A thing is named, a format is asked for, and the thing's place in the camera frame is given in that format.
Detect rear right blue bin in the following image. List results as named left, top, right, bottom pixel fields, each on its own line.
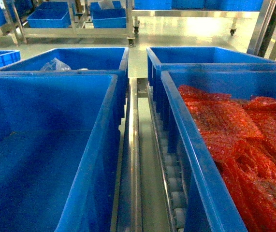
left=146, top=46, right=276, bottom=101

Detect blue bin with red wrap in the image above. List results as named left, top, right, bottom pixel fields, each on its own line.
left=160, top=70, right=276, bottom=232

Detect red bubble wrap bags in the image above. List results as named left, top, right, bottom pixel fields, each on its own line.
left=178, top=85, right=276, bottom=232

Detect clear plastic bag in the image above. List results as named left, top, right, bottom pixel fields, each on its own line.
left=41, top=58, right=71, bottom=71

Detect blue bin with clear bag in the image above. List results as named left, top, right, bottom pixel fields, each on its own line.
left=0, top=47, right=129, bottom=118

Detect empty blue plastic bin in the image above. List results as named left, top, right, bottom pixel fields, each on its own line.
left=0, top=74, right=122, bottom=232

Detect stainless steel flow rack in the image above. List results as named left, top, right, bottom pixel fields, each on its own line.
left=111, top=78, right=187, bottom=232

